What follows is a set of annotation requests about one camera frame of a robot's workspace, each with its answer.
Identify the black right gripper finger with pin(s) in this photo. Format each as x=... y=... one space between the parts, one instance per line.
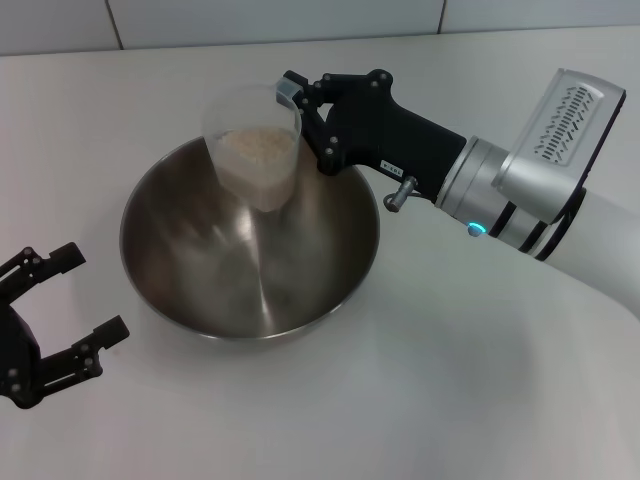
x=317 y=135
x=320 y=90

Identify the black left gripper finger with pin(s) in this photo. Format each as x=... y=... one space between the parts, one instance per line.
x=62 y=259
x=112 y=332

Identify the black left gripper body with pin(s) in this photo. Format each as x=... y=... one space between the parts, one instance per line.
x=20 y=360

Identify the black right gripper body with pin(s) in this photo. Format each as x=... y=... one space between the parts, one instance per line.
x=390 y=135

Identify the white rice grains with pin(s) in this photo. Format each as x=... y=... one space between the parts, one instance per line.
x=255 y=150

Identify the clear plastic measuring cup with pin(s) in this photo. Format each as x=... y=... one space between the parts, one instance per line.
x=240 y=107

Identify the stainless steel mixing bowl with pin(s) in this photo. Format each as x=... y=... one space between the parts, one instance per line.
x=225 y=270

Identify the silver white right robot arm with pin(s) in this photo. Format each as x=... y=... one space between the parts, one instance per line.
x=600 y=240

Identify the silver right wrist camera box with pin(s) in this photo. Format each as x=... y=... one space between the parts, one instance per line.
x=560 y=130

